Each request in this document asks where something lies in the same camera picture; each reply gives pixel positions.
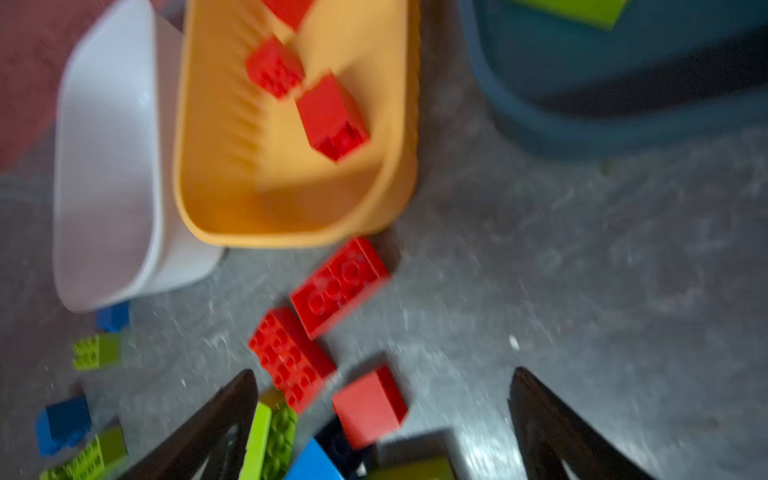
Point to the red lego plate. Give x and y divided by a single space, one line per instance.
345 281

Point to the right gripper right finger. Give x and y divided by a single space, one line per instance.
552 437

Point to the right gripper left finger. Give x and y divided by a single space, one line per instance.
211 443

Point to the green lego brick upright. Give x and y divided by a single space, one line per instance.
271 439

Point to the blue lego cube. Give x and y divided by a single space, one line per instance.
313 464

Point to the green lego brick long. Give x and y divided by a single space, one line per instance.
98 458

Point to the small blue lego brick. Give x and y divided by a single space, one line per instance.
114 318

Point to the red lego brick studded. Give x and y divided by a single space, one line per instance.
298 366

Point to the red square lego brick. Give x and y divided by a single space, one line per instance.
290 12

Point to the green lego brick end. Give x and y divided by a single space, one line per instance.
600 14

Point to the white plastic bin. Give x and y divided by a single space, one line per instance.
117 233

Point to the small green lego brick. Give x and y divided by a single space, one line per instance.
96 352

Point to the small red lego cube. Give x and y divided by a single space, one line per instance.
370 407

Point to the yellow plastic bin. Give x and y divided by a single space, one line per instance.
244 173

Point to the teal plastic bin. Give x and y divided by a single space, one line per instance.
667 71

